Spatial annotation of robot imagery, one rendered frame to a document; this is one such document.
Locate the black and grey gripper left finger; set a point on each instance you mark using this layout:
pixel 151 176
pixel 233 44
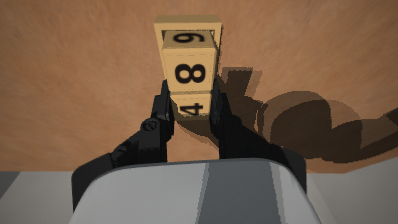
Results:
pixel 144 147

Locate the tan number cube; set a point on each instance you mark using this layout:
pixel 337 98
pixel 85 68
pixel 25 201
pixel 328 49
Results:
pixel 189 58
pixel 191 105

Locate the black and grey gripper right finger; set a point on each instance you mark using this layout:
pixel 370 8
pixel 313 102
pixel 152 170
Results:
pixel 241 142

